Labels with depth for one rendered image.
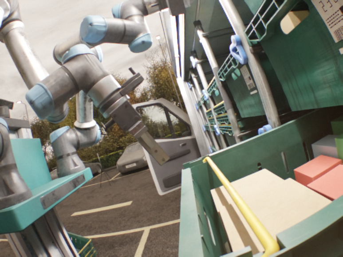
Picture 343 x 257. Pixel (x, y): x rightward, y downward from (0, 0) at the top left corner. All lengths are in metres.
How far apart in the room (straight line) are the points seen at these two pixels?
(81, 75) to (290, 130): 0.53
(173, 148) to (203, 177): 3.05
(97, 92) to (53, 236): 0.76
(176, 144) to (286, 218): 3.37
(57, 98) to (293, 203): 0.44
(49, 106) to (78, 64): 0.11
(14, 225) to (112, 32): 0.54
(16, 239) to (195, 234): 0.67
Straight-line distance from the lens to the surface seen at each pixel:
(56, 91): 0.43
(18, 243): 0.79
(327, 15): 0.35
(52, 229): 1.00
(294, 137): 0.56
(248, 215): 0.18
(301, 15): 0.48
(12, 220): 0.51
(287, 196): 0.27
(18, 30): 0.68
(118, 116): 0.40
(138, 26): 0.60
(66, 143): 0.97
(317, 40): 0.38
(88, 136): 1.01
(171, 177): 3.51
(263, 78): 0.56
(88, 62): 0.45
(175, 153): 3.50
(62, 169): 0.97
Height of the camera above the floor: 1.53
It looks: level
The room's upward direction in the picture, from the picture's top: 18 degrees counter-clockwise
